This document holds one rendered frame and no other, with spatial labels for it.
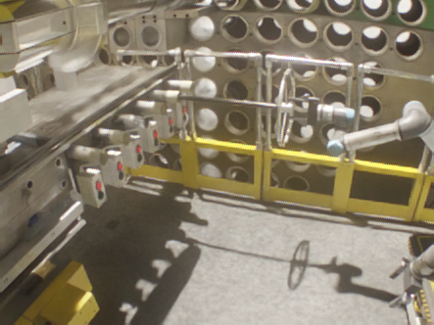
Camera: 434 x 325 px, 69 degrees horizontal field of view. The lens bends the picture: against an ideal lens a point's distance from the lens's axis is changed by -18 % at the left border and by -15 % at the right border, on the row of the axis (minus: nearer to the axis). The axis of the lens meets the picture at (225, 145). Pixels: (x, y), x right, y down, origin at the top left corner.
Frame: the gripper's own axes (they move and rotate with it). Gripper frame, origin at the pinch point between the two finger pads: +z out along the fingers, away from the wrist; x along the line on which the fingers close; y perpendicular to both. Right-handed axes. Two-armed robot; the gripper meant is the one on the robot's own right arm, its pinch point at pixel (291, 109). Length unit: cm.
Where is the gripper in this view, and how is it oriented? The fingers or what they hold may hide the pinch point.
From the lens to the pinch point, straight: 182.5
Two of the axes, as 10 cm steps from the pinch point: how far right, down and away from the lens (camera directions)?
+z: -9.4, -1.3, 3.2
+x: -0.3, 9.5, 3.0
